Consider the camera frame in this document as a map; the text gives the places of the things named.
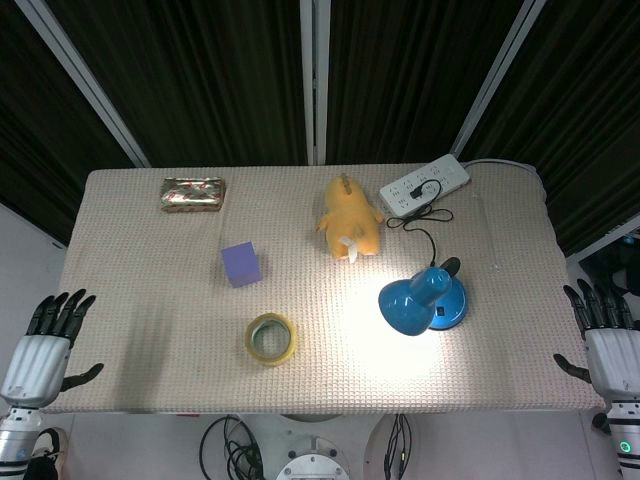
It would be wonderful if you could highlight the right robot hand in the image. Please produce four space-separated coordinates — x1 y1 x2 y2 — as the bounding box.
553 278 640 401

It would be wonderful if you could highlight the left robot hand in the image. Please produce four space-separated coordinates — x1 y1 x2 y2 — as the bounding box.
0 288 105 409

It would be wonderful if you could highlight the robot base column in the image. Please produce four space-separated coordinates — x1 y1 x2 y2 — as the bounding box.
275 414 351 480

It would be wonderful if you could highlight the blue desk lamp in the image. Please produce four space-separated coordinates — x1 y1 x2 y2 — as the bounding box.
378 257 470 338

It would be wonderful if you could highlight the shoe on floor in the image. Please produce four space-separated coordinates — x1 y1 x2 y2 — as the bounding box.
24 427 69 480

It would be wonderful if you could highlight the gold foil snack package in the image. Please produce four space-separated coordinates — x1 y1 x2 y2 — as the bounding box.
159 176 227 214

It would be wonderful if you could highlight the purple cube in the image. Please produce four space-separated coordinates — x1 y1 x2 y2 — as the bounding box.
221 241 263 289

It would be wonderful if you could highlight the yellow tape roll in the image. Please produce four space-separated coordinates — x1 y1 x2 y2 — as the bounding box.
244 312 298 368

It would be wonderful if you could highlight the white power strip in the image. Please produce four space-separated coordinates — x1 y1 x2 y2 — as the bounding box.
378 153 473 218

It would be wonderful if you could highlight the beige waffle table cloth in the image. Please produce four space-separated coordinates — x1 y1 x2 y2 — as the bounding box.
39 163 608 415

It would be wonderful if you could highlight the yellow plush toy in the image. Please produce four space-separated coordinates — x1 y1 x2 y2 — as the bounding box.
315 172 386 264

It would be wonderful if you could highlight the black cable loop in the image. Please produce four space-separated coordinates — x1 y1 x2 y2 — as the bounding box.
200 414 269 480

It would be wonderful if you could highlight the white power strip cable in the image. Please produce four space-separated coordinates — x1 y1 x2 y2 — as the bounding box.
459 158 539 176

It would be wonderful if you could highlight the black cable bundle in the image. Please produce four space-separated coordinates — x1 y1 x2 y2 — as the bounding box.
382 413 414 480

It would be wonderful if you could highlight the black power cord with plug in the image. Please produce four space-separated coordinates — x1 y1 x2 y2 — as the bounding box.
385 179 455 269

